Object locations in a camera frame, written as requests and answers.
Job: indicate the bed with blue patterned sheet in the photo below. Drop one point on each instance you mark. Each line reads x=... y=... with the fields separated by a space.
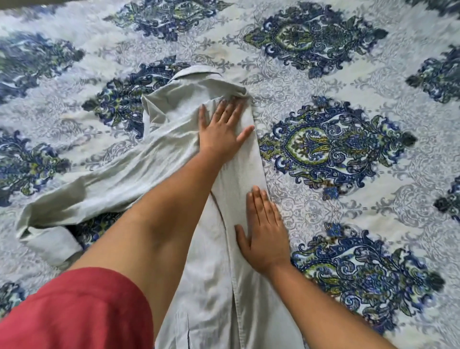
x=341 y=90

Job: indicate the person's left hand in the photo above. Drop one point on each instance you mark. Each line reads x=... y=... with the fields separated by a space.
x=219 y=136

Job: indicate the white long-sleeved shirt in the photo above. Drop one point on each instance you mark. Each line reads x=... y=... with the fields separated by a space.
x=125 y=179

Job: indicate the person's right hand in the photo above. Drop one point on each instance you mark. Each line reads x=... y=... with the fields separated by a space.
x=266 y=241

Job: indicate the person's right forearm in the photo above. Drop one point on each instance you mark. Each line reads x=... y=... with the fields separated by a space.
x=323 y=312

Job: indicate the person's left forearm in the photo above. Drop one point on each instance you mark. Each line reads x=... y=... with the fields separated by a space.
x=154 y=233

